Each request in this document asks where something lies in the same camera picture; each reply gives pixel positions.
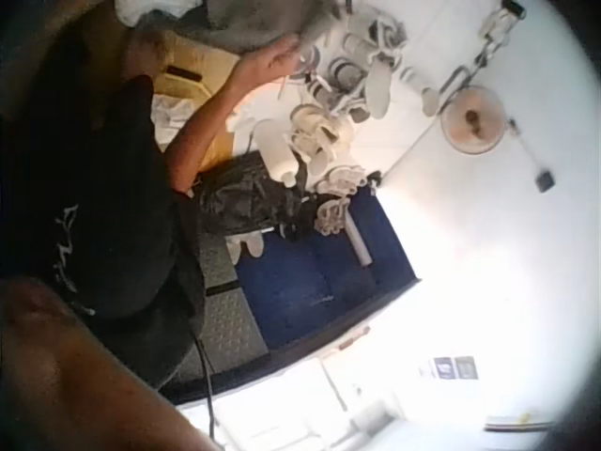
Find person's right hand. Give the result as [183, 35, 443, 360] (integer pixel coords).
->
[234, 35, 307, 95]

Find grey cable with black plug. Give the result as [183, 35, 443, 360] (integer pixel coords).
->
[508, 118, 556, 194]

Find grey cloth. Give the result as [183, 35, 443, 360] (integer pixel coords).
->
[176, 0, 351, 56]

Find blue square sticker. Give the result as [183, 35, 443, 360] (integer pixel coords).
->
[433, 356, 456, 380]

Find white tube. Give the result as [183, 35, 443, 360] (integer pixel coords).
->
[344, 210, 376, 270]

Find metal chain with clip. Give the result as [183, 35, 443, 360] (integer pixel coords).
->
[439, 0, 528, 95]

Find grey square sticker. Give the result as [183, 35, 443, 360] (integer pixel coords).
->
[455, 356, 480, 381]

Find dark crumpled garment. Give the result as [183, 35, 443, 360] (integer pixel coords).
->
[191, 149, 323, 239]

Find yellow carton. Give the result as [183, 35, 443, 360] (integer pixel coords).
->
[148, 45, 241, 173]

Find grey checker plate step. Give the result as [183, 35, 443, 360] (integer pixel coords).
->
[158, 228, 270, 398]

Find white cloth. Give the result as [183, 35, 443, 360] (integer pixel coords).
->
[114, 0, 157, 27]

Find white crumpled paper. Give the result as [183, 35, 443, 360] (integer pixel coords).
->
[151, 91, 199, 143]

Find blue storage bin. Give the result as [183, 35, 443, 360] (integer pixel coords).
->
[231, 186, 423, 354]

